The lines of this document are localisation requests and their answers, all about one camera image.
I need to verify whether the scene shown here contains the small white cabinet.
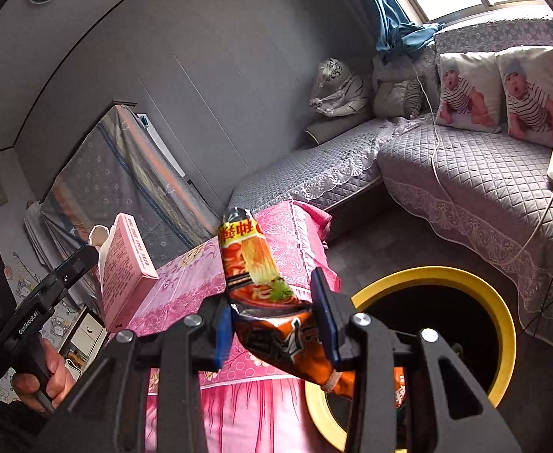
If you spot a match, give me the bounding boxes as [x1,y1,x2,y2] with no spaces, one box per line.
[64,304,109,378]

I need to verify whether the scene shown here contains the pink floral tablecloth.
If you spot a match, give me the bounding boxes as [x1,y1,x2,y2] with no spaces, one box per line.
[109,200,353,453]

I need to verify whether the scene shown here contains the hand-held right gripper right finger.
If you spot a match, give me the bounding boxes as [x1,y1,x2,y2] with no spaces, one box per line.
[310,268,522,453]

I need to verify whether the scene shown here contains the pink paper box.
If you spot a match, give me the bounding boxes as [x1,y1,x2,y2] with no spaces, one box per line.
[89,213,159,333]

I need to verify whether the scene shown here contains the white cable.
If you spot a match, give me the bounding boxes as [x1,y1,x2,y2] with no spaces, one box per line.
[413,63,443,185]

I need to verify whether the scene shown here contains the grey bolster pillow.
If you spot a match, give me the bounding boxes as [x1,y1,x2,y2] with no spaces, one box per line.
[305,112,376,145]

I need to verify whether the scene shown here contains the grey cushion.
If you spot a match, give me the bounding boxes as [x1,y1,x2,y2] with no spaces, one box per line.
[373,78,423,120]

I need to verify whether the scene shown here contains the orange noodle snack packet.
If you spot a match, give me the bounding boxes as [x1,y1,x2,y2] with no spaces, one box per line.
[217,206,407,409]

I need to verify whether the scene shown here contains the leaning printed panel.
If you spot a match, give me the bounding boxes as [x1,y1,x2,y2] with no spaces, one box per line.
[40,100,220,265]

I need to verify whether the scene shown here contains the tiger plush in plastic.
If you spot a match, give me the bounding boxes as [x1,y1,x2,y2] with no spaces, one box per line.
[309,58,371,119]

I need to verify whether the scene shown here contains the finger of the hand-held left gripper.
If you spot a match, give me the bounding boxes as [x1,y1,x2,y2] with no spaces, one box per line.
[45,245,100,294]

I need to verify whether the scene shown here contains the blue curtain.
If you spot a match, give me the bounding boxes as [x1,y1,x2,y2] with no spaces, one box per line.
[349,0,447,55]

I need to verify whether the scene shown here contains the person's left hand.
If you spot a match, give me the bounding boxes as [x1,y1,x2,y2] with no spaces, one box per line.
[12,337,77,411]

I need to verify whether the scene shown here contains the baby print pillow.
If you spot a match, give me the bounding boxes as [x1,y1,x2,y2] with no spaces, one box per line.
[436,52,504,134]
[496,46,553,147]

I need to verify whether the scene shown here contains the white power cord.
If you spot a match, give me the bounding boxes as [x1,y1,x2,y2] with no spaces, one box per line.
[500,184,553,267]

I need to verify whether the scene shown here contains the grey quilted sofa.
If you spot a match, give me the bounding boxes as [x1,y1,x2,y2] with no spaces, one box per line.
[229,14,553,369]

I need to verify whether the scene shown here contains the cartoon printed cloth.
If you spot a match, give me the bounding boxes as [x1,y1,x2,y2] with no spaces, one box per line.
[0,240,98,402]

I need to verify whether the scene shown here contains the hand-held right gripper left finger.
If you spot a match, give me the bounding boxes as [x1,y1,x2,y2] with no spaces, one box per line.
[57,299,236,453]

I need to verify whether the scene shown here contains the yellow trash bin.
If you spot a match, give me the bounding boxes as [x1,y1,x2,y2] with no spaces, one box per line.
[305,267,517,451]

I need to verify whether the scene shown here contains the black cable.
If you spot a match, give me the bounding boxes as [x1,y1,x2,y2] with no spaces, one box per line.
[517,217,553,336]

